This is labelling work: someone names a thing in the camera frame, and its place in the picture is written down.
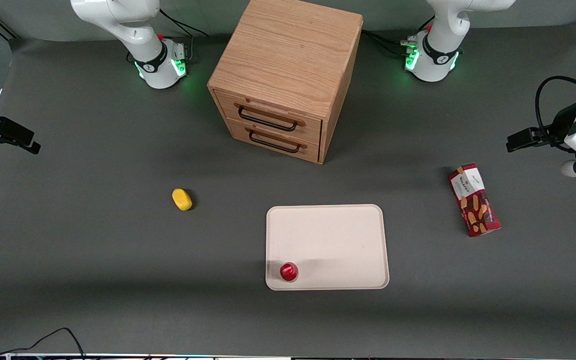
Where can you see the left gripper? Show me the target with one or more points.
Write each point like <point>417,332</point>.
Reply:
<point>561,122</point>

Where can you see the red cookie box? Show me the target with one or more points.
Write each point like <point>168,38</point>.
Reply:
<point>475,200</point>

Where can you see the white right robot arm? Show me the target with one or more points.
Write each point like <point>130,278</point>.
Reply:
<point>133,30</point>

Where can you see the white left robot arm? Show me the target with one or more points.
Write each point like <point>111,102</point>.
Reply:
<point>438,35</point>

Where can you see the beige plastic tray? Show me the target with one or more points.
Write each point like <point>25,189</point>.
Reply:
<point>333,240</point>

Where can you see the yellow sponge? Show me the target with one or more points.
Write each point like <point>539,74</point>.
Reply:
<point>182,199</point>

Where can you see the wooden drawer front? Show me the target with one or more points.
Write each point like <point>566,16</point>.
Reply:
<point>273,107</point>
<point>278,150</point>

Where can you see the wooden drawer cabinet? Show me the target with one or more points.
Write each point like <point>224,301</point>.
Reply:
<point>293,55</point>

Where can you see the small red cup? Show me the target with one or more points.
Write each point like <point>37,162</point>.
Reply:
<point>288,272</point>

